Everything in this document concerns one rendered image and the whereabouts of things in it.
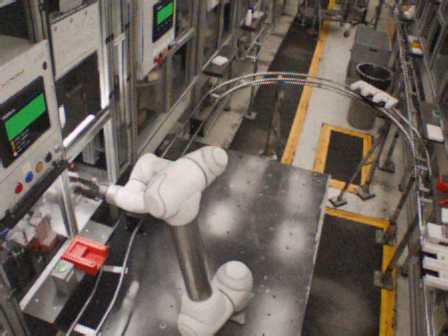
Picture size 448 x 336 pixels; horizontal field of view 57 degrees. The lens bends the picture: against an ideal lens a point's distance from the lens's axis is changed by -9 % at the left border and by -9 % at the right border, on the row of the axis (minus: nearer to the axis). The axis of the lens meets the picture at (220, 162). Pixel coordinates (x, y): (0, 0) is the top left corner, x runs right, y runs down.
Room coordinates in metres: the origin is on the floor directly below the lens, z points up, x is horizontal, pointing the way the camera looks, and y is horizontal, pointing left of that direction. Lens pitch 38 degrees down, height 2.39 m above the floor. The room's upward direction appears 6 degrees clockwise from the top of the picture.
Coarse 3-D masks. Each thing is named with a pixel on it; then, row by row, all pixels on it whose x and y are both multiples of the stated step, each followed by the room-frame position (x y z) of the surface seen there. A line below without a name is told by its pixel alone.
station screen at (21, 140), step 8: (40, 88) 1.15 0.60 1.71; (32, 96) 1.11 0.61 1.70; (24, 104) 1.06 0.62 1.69; (8, 112) 0.99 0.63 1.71; (16, 112) 1.02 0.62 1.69; (8, 120) 0.99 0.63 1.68; (40, 120) 1.12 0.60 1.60; (48, 120) 1.16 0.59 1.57; (24, 128) 1.04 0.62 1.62; (32, 128) 1.08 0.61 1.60; (40, 128) 1.12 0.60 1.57; (8, 136) 0.97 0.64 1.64; (16, 136) 1.00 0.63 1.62; (24, 136) 1.04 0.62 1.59; (32, 136) 1.07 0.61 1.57; (8, 144) 0.96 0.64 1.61; (16, 144) 0.99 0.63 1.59; (24, 144) 1.03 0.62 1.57; (16, 152) 0.99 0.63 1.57
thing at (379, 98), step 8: (352, 88) 3.06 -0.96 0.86; (360, 88) 3.09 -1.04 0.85; (368, 88) 3.04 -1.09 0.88; (376, 88) 3.05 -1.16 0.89; (360, 96) 3.00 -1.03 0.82; (368, 96) 3.00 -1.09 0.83; (376, 96) 2.93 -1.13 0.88; (384, 96) 2.95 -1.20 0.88; (368, 104) 2.94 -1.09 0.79; (376, 104) 2.89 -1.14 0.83; (384, 104) 2.93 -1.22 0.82; (392, 104) 2.85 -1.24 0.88
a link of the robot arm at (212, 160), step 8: (192, 152) 1.19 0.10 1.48; (200, 152) 1.18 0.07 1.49; (208, 152) 1.16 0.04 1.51; (216, 152) 1.16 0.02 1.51; (224, 152) 1.19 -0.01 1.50; (192, 160) 1.13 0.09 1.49; (200, 160) 1.14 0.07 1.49; (208, 160) 1.13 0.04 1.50; (216, 160) 1.14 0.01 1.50; (224, 160) 1.16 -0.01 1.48; (200, 168) 1.11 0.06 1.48; (208, 168) 1.13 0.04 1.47; (216, 168) 1.13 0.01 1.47; (224, 168) 1.15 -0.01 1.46; (208, 176) 1.11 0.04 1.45; (208, 184) 1.11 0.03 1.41
